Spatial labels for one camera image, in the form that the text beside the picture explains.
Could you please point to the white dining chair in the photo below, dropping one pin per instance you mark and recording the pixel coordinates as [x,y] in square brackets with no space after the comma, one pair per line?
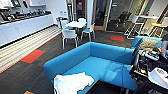
[88,30]
[64,23]
[69,36]
[82,19]

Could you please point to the orange high table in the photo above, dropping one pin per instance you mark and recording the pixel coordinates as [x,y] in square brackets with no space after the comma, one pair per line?
[159,26]

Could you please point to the round white device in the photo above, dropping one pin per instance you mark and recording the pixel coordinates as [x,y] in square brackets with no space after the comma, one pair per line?
[159,76]

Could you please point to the black equipment cart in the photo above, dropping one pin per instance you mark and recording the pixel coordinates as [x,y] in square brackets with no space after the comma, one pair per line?
[143,66]

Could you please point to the square white table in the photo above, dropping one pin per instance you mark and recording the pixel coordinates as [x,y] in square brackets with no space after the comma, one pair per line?
[76,24]

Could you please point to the person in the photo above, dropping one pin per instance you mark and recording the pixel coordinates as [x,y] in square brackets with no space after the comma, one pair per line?
[165,43]

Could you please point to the blue corner sofa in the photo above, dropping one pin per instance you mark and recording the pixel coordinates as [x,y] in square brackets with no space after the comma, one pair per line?
[100,63]

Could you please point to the beige patterned cushion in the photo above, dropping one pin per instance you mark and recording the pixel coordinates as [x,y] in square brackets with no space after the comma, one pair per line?
[148,44]

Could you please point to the white counter cabinets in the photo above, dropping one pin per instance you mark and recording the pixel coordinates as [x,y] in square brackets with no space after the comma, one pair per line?
[23,28]

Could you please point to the white t-shirt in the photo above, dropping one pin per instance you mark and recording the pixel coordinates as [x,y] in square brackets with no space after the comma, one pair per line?
[71,83]

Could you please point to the black office chair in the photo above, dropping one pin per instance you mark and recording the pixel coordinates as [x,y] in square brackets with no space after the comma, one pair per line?
[123,18]

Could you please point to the white wall cabinets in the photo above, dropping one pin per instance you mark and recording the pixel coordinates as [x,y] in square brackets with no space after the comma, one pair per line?
[36,2]

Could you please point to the white high table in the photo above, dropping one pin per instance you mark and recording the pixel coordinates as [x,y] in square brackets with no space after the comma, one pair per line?
[141,20]

